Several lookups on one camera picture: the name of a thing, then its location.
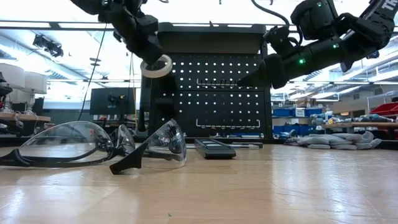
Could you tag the clear safety glasses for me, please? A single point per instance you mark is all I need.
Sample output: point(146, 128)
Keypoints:
point(14, 159)
point(127, 163)

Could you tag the black monitor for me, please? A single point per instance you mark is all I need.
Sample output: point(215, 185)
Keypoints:
point(102, 102)

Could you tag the black aluminium table frame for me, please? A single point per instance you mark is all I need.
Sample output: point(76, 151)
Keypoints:
point(9, 140)

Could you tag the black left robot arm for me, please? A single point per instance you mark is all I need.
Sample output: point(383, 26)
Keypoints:
point(90, 6)

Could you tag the wooden desk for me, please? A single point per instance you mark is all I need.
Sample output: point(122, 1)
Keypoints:
point(28, 118)

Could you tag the white table lamp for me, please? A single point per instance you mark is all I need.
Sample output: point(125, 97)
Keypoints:
point(11, 76)
point(35, 82)

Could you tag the grey work glove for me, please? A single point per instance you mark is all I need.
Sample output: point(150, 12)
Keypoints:
point(339, 138)
point(317, 146)

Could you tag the blue storage bin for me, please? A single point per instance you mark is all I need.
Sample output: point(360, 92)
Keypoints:
point(281, 112)
point(312, 111)
point(292, 129)

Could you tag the black security camera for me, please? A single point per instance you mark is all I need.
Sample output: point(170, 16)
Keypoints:
point(372, 55)

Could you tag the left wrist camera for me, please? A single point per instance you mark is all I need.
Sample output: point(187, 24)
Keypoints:
point(146, 24)

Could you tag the black ceiling device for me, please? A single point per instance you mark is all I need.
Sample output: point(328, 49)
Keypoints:
point(46, 45)

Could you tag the white tape roll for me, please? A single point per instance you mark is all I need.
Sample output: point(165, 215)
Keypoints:
point(149, 74)

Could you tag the black pegboard stand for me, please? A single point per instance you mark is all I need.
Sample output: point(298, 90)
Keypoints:
point(211, 40)

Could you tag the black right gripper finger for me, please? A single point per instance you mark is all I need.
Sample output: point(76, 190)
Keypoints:
point(255, 79)

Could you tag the red storage bin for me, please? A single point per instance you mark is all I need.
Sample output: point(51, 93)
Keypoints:
point(385, 109)

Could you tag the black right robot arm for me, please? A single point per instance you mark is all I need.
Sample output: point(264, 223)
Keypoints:
point(326, 53)

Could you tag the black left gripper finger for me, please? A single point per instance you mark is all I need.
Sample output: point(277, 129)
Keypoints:
point(152, 54)

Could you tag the wooden workbench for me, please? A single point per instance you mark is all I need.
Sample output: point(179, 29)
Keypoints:
point(357, 125)

